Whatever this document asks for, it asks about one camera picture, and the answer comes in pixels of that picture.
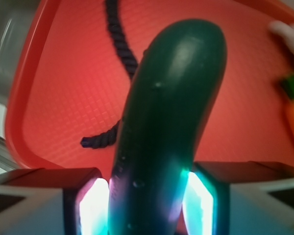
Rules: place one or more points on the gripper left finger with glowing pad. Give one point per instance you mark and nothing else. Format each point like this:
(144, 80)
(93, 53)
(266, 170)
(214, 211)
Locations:
(69, 201)

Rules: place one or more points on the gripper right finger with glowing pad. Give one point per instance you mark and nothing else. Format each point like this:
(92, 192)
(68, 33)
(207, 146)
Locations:
(239, 198)

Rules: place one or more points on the dark green plastic pickle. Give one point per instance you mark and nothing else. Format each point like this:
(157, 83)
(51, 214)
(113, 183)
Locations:
(166, 111)

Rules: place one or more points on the red plastic tray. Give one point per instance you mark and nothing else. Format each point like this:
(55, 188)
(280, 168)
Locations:
(69, 82)

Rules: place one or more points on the pink plush bunny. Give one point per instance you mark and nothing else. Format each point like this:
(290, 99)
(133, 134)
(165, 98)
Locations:
(285, 32)

